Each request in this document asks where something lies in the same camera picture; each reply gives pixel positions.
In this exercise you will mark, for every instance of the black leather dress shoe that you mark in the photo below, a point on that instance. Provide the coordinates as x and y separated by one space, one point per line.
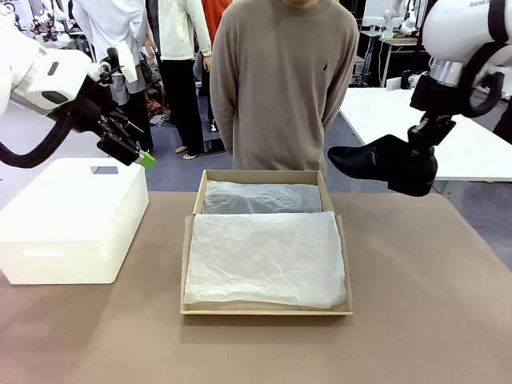
360 160

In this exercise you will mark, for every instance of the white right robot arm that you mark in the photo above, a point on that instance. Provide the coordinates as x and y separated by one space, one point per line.
452 32

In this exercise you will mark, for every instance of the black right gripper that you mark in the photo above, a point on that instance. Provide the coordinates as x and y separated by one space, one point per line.
436 96

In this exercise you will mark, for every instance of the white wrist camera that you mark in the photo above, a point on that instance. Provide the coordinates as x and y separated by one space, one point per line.
128 66
422 74

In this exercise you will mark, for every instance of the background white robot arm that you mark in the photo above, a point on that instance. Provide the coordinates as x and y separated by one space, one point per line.
390 16
52 20

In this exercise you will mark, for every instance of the bystander in white shirt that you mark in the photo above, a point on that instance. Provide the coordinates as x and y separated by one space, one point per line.
104 24

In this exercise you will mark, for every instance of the white tissue paper sheet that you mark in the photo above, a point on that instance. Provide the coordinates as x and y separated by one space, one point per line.
260 256
280 192

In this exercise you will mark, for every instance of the background work table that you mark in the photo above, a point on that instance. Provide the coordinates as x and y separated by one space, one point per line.
394 42

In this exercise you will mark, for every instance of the black bulky background object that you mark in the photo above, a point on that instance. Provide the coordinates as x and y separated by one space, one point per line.
505 120

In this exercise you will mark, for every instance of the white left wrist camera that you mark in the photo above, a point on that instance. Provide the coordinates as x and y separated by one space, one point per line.
128 66

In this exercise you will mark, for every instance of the white plastic crate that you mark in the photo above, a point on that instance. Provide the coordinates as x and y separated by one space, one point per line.
358 70

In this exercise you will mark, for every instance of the dark label on storage box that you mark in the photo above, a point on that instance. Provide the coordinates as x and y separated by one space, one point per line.
104 170

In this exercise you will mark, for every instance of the person in beige sweater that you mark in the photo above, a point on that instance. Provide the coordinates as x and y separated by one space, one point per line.
280 100

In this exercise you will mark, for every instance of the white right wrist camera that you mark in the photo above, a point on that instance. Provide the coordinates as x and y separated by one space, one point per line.
422 74

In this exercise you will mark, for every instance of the bystander with black trousers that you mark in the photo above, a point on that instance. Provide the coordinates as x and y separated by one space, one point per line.
176 32

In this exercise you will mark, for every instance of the bystander in orange top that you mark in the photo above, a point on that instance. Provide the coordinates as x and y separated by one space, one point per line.
214 16

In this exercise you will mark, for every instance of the white plastic storage box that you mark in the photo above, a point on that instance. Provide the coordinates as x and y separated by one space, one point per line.
60 208

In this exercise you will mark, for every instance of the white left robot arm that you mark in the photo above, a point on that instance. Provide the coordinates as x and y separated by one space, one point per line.
32 76

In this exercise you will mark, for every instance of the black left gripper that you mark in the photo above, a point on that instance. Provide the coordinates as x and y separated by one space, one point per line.
90 116

